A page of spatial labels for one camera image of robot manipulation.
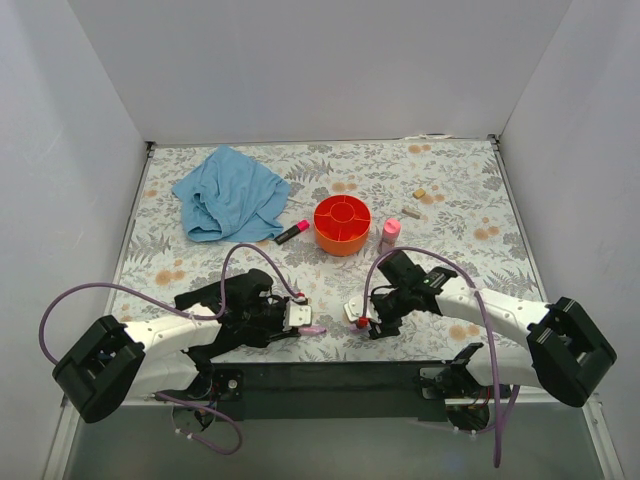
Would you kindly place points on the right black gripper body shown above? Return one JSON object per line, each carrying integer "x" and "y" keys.
{"x": 381, "y": 312}

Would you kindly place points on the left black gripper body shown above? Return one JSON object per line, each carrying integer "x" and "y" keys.
{"x": 279, "y": 320}

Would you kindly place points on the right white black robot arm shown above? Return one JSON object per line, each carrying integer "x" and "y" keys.
{"x": 559, "y": 347}

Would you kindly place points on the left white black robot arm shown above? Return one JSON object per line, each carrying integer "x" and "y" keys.
{"x": 113, "y": 361}

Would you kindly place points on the black cloth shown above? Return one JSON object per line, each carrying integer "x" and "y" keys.
{"x": 203, "y": 304}

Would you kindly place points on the pink glue bottle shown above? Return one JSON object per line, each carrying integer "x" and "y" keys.
{"x": 390, "y": 233}

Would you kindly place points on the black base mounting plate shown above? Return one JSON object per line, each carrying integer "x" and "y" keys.
{"x": 428, "y": 391}

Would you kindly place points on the orange round organizer container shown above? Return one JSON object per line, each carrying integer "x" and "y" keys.
{"x": 341, "y": 225}

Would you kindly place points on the small brown eraser piece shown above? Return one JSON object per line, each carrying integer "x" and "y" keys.
{"x": 412, "y": 213}

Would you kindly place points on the pink black highlighter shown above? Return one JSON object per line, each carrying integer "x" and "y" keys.
{"x": 292, "y": 232}

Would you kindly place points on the floral table mat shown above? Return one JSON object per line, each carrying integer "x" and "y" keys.
{"x": 466, "y": 216}

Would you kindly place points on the tan eraser block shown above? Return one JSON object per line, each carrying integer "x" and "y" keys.
{"x": 419, "y": 193}

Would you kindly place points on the blue cloth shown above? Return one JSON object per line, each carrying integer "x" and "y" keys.
{"x": 231, "y": 197}

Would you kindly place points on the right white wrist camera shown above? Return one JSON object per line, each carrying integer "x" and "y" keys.
{"x": 356, "y": 310}

